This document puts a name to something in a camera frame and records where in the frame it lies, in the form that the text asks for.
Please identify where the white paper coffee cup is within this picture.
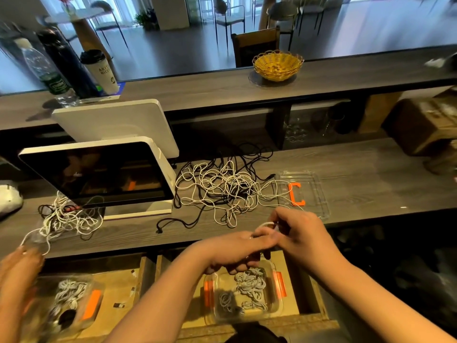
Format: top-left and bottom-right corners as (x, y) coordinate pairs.
(80, 50), (120, 96)

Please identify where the wooden drawer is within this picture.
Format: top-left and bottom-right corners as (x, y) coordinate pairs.
(156, 242), (331, 343)
(21, 255), (157, 343)

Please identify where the clear container drawer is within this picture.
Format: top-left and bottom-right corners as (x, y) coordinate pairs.
(25, 275), (104, 336)
(202, 257), (288, 324)

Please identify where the white touchscreen monitor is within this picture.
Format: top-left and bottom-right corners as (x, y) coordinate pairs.
(18, 137), (177, 220)

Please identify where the brown cardboard box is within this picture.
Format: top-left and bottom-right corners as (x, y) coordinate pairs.
(389, 96), (457, 156)

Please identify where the bundle of black cables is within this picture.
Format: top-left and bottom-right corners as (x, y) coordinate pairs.
(214, 142), (276, 179)

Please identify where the green potted plant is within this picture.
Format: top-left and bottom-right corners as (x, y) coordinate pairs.
(136, 9), (159, 31)

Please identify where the person's right hand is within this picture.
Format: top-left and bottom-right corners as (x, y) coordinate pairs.
(253, 205), (347, 279)

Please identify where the black coiled cable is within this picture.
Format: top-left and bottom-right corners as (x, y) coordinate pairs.
(57, 309), (78, 330)

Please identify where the white headset device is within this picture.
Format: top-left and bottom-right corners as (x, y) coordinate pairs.
(0, 181), (24, 220)

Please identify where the black thermos bottle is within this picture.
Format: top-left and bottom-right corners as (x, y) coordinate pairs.
(36, 28), (101, 101)

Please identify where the grey wooden bar counter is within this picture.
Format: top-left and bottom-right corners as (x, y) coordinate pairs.
(0, 45), (457, 133)

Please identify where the white customer display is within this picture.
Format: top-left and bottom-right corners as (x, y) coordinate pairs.
(51, 98), (181, 160)

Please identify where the black device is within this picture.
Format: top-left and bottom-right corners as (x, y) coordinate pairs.
(436, 53), (457, 72)

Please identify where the person's right forearm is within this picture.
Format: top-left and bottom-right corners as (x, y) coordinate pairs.
(321, 253), (457, 343)

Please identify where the person's left forearm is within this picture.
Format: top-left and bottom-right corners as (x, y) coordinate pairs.
(107, 246), (215, 343)

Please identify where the yellow woven basket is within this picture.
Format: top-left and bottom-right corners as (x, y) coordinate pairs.
(251, 50), (305, 83)

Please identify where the clear plastic water bottle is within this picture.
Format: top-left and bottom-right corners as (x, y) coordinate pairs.
(14, 38), (78, 108)

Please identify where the flat cardboard sheet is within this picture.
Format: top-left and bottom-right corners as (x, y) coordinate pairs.
(358, 91), (402, 134)

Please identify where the black metal chair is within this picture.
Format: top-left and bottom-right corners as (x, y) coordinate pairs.
(91, 0), (131, 50)
(214, 0), (247, 47)
(268, 2), (301, 50)

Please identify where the round wooden table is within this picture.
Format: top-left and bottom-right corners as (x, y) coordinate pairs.
(44, 7), (111, 58)
(258, 0), (287, 29)

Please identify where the brown wooden chair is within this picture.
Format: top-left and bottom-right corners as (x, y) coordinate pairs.
(230, 26), (281, 69)

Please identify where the person's left hand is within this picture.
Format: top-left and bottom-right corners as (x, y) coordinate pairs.
(193, 228), (281, 276)

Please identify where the clear lid orange handle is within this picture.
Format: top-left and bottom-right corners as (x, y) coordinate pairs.
(275, 171), (331, 220)

